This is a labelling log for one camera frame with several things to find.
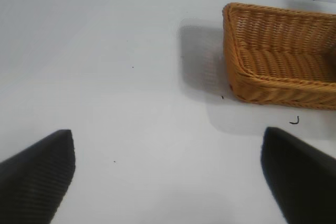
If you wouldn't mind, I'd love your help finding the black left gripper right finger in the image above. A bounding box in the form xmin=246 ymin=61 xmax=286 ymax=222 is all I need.
xmin=260 ymin=126 xmax=336 ymax=224

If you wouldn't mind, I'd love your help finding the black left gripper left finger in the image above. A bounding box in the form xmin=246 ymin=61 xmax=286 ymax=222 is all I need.
xmin=0 ymin=129 xmax=77 ymax=224

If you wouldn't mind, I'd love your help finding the brown wicker basket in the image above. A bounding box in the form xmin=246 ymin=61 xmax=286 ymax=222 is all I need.
xmin=222 ymin=2 xmax=336 ymax=111

